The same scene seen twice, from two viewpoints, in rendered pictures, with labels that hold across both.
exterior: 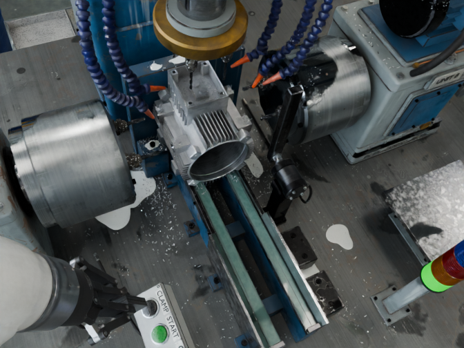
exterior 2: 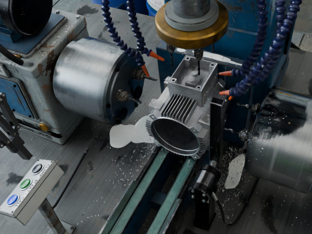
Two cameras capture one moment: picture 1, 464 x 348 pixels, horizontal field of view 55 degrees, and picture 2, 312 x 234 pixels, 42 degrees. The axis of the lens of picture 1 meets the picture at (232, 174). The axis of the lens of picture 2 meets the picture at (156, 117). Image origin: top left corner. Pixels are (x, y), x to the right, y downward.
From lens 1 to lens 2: 0.65 m
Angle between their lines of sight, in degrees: 39
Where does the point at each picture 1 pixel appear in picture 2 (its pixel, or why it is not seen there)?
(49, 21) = not seen: hidden behind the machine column
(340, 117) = (285, 169)
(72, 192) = (71, 85)
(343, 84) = (299, 141)
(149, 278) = (95, 185)
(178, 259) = (120, 190)
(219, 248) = (127, 191)
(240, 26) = (204, 33)
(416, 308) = not seen: outside the picture
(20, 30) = not seen: hidden behind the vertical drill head
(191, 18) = (173, 11)
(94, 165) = (90, 78)
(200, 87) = (195, 77)
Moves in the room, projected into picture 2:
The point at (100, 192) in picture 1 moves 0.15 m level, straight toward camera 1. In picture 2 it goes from (85, 97) to (54, 134)
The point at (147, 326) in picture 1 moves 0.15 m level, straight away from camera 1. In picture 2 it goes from (28, 176) to (62, 135)
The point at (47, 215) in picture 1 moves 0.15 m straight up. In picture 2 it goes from (58, 92) to (43, 55)
